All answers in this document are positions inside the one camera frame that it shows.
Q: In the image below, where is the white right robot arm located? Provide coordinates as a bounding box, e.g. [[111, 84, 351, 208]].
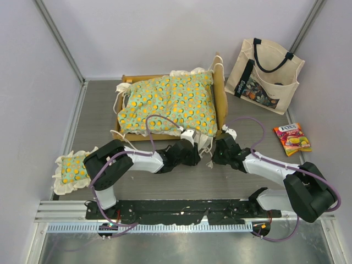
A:
[[212, 133, 339, 223]]

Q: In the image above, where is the beige canvas tote bag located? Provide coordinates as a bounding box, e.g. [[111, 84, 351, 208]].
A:
[[225, 38, 305, 115]]

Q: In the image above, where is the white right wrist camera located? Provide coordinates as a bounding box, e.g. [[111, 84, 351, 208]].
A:
[[222, 124, 237, 140]]

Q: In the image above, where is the Fox's candy packet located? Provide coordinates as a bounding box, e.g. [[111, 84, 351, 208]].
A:
[[273, 123, 312, 157]]

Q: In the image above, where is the lemon print pet mattress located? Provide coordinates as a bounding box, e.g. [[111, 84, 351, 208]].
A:
[[109, 67, 221, 168]]

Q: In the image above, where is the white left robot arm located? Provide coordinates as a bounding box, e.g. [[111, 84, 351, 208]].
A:
[[83, 139, 201, 219]]

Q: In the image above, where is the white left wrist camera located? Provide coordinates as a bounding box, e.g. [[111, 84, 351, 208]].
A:
[[180, 127, 196, 146]]

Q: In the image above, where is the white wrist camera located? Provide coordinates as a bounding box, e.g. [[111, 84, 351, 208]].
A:
[[180, 127, 196, 146], [222, 124, 237, 140]]

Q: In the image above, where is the aluminium rail with cable duct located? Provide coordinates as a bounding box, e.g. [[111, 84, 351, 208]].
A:
[[34, 196, 337, 234]]

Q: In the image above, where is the small lemon print pillow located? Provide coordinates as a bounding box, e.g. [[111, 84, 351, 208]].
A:
[[52, 146, 98, 196]]

